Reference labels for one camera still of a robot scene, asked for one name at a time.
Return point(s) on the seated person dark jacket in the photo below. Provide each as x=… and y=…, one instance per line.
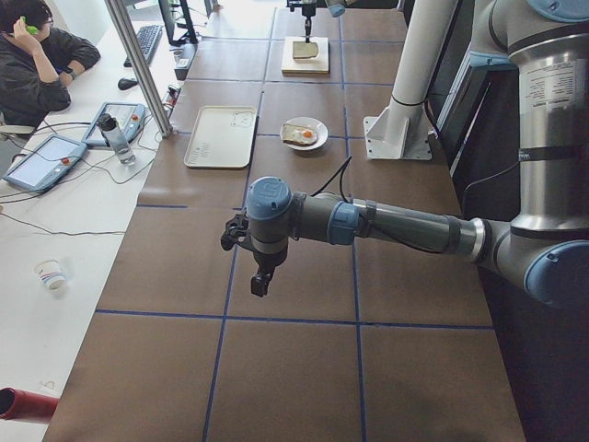
x=38, y=62

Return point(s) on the fried egg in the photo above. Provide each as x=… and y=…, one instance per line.
x=303, y=136

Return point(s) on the black monitor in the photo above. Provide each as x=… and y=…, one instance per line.
x=179, y=27

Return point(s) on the white round plate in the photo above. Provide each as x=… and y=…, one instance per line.
x=319, y=127

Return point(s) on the teach pendant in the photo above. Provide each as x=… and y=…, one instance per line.
x=129, y=117
x=43, y=167

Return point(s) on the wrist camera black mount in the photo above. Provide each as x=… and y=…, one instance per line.
x=293, y=4
x=236, y=234

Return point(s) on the paper cup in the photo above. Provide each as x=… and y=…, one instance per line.
x=51, y=274

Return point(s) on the white pillar with base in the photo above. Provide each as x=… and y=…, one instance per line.
x=400, y=131

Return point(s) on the black keyboard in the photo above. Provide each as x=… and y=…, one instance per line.
x=148, y=38

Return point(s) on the clear water bottle black lid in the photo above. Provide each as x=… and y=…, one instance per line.
x=115, y=139

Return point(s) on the teach pendant far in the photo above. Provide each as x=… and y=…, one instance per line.
x=129, y=117

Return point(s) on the aluminium frame post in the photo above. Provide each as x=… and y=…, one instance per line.
x=124, y=26

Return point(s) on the red cylinder object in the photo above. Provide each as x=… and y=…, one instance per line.
x=26, y=406

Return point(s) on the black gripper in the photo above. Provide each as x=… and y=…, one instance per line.
x=307, y=10
x=266, y=261

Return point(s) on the wooden cutting board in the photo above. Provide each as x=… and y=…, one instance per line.
x=317, y=65

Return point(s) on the cream bear tray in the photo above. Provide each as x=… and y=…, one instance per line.
x=222, y=138

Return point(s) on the teach pendant near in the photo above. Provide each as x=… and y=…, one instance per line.
x=43, y=167

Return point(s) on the black computer mouse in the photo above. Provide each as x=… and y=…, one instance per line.
x=126, y=83

